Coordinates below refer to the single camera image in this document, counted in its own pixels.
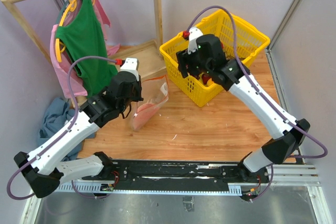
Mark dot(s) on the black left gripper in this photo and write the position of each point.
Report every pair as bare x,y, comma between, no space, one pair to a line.
138,96

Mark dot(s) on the watermelon slice toy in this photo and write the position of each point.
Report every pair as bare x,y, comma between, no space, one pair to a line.
142,114

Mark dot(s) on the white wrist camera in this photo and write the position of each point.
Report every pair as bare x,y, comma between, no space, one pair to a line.
131,65
191,35

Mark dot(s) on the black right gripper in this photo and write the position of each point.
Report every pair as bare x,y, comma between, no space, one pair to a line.
183,58

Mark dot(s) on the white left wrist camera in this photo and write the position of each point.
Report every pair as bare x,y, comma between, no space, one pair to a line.
131,65

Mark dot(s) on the wooden clothes rack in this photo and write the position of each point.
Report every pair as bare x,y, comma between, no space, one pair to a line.
10,5

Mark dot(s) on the yellow clothes hanger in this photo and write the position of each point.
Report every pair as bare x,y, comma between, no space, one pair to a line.
69,6

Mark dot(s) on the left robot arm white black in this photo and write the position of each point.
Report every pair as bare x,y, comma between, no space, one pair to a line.
44,168

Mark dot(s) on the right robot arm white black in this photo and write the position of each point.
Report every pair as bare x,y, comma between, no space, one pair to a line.
285,130

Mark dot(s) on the pink garment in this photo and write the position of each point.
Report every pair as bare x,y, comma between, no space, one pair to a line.
62,68

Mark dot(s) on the green tank top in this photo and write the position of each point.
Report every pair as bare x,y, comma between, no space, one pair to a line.
84,37

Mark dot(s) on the orange mango toy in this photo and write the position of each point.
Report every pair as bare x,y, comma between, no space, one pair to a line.
209,82

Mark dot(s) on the teal clothes hanger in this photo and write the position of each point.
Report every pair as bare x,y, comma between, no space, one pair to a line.
63,4

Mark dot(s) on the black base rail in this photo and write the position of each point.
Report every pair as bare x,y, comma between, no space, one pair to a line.
180,178

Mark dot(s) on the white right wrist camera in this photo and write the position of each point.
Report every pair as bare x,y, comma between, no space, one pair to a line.
191,35

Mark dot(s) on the clear zip bag orange zipper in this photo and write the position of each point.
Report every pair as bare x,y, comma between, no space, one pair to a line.
154,90

